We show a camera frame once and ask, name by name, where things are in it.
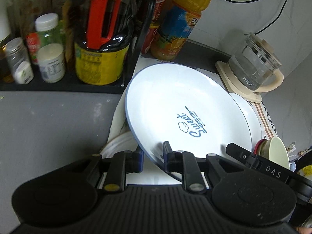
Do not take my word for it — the large floral white plate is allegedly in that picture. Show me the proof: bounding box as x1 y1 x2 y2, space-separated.
100 131 138 158

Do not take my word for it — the pale green bowl front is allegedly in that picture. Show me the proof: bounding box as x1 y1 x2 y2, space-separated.
259 136 290 170

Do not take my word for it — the white Sweet print plate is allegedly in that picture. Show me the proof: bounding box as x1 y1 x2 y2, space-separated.
125 63 252 169

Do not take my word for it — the red and black bowl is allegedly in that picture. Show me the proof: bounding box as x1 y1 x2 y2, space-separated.
253 139 268 155

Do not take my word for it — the small white Bakery plate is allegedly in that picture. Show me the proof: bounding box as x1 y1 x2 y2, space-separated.
229 93 262 151

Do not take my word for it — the person's right hand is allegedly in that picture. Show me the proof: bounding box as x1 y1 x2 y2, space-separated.
295 227 312 234

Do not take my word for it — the patterned fringed table cloth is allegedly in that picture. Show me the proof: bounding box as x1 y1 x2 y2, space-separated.
107 53 279 191

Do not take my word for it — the cream kettle base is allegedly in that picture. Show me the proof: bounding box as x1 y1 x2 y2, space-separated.
215 61 262 103

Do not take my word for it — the black metal shelf rack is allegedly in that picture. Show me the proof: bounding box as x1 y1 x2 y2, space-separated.
1 0 156 94

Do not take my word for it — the lower red drink can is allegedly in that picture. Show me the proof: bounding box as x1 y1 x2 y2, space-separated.
141 22 160 54

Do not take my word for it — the red drink can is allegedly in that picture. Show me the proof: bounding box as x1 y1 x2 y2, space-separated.
141 22 160 54
152 0 166 23

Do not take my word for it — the small white label jar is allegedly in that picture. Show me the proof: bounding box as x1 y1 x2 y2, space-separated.
35 13 65 83

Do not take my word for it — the large soy sauce jug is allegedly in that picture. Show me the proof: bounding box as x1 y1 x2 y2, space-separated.
68 0 137 86

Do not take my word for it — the small glass spice shaker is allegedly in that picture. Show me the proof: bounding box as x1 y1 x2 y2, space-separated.
5 37 34 85

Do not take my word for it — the orange juice bottle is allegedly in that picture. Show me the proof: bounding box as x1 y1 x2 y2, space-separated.
150 0 211 61

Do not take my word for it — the upper red drink can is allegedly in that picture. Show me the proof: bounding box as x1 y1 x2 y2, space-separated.
152 0 166 23

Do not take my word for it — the white cap spray bottle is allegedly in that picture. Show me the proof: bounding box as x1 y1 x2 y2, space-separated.
0 0 11 47

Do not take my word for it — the green label sauce bottle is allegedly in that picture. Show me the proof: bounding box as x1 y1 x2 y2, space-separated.
22 0 53 65

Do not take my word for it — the glass kettle cream handle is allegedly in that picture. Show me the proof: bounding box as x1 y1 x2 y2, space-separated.
228 33 284 94

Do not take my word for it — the black power cable right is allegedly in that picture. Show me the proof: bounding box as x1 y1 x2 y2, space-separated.
253 0 298 35

